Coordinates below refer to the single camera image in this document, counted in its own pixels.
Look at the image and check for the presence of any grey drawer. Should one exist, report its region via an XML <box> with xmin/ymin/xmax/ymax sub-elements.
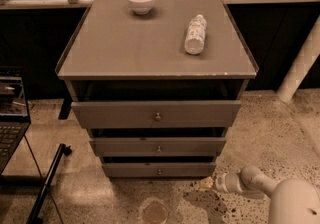
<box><xmin>102</xmin><ymin>157</ymin><xmax>216</xmax><ymax>178</ymax></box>
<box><xmin>71</xmin><ymin>100</ymin><xmax>241</xmax><ymax>129</ymax></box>
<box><xmin>90</xmin><ymin>137</ymin><xmax>226</xmax><ymax>157</ymax></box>

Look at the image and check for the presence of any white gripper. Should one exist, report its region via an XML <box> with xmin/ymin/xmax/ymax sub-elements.
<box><xmin>199</xmin><ymin>173</ymin><xmax>245</xmax><ymax>193</ymax></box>

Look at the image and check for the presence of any grey bottom drawer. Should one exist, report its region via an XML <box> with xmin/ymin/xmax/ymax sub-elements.
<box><xmin>102</xmin><ymin>157</ymin><xmax>216</xmax><ymax>178</ymax></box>

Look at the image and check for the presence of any grey drawer cabinet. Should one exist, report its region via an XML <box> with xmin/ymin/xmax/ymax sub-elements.
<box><xmin>55</xmin><ymin>0</ymin><xmax>260</xmax><ymax>169</ymax></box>

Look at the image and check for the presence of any grey middle drawer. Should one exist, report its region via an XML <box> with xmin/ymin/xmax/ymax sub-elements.
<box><xmin>90</xmin><ymin>137</ymin><xmax>226</xmax><ymax>157</ymax></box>

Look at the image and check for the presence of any black stand leg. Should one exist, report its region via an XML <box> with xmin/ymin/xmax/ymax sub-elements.
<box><xmin>26</xmin><ymin>144</ymin><xmax>72</xmax><ymax>224</ymax></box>

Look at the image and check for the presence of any grey top drawer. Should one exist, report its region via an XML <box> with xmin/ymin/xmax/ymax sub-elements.
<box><xmin>71</xmin><ymin>100</ymin><xmax>241</xmax><ymax>129</ymax></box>

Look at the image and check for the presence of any white plastic bottle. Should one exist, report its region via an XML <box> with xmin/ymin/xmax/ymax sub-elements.
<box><xmin>184</xmin><ymin>14</ymin><xmax>207</xmax><ymax>55</ymax></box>

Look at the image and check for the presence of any black laptop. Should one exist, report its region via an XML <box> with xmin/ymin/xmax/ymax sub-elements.
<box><xmin>0</xmin><ymin>66</ymin><xmax>31</xmax><ymax>174</ymax></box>

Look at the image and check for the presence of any white diagonal pipe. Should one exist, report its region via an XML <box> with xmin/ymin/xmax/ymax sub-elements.
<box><xmin>276</xmin><ymin>16</ymin><xmax>320</xmax><ymax>102</ymax></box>

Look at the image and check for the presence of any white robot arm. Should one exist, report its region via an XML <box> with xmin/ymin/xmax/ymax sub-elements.
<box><xmin>199</xmin><ymin>166</ymin><xmax>320</xmax><ymax>224</ymax></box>

